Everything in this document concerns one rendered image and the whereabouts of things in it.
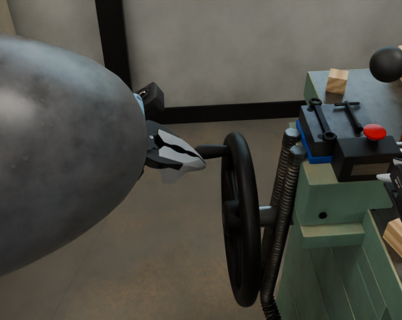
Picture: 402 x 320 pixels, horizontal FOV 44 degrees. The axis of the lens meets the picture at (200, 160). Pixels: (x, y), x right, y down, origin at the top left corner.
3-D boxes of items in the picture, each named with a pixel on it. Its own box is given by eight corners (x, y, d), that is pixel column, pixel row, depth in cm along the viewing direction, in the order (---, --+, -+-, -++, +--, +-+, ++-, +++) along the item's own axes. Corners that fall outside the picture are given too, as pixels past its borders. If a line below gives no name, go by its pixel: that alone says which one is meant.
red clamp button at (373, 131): (359, 128, 69) (361, 122, 68) (380, 127, 69) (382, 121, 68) (366, 142, 67) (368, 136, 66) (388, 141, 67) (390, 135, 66)
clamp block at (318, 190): (281, 160, 85) (287, 119, 79) (358, 156, 86) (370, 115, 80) (300, 228, 74) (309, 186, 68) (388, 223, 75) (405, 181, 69)
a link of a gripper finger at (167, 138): (189, 171, 84) (140, 153, 81) (207, 147, 81) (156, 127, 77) (190, 184, 82) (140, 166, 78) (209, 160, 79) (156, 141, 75)
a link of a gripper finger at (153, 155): (176, 157, 78) (126, 138, 74) (182, 149, 77) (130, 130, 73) (178, 178, 74) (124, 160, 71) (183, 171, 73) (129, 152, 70)
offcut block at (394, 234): (424, 250, 68) (432, 235, 66) (403, 260, 67) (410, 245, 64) (402, 228, 71) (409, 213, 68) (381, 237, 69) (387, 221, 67)
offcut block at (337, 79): (343, 94, 94) (347, 79, 92) (325, 91, 95) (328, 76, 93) (345, 85, 96) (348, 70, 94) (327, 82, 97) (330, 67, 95)
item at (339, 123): (295, 125, 78) (300, 96, 74) (364, 121, 79) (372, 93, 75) (316, 185, 68) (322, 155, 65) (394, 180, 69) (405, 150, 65)
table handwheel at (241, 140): (238, 343, 71) (218, 269, 100) (375, 332, 73) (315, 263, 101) (231, 142, 67) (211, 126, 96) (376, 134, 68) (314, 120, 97)
